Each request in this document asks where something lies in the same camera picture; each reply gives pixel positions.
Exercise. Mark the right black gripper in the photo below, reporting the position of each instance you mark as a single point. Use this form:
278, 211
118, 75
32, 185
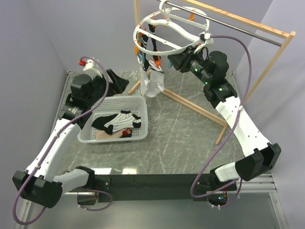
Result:
180, 61

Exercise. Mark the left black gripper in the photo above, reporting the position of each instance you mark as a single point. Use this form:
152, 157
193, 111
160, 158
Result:
118, 84

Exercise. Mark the round white clip hanger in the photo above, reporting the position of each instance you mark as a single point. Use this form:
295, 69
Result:
175, 31

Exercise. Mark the white black striped sock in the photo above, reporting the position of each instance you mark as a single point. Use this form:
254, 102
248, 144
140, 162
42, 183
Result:
124, 119

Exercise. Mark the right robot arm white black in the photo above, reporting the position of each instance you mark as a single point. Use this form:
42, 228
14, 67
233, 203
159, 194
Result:
260, 155

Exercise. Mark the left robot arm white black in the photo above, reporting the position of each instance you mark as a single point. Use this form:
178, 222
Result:
39, 183

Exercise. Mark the orange clip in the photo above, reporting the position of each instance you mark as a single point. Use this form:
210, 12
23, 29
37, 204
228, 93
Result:
157, 63

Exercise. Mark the white plastic basket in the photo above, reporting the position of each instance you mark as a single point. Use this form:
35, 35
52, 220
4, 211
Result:
136, 104

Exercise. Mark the pink sock with red pattern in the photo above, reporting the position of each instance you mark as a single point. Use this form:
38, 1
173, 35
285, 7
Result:
124, 133

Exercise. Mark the metal hanging rod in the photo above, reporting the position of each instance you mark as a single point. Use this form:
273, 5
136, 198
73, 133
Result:
225, 24

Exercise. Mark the black base beam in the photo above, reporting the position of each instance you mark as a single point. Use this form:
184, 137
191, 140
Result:
153, 187

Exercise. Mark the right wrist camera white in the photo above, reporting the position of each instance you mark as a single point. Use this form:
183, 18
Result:
206, 38

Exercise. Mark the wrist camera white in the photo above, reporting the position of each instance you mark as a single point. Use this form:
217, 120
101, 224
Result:
206, 38
90, 68

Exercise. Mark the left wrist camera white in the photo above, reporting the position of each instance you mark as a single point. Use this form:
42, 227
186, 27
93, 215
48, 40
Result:
90, 68

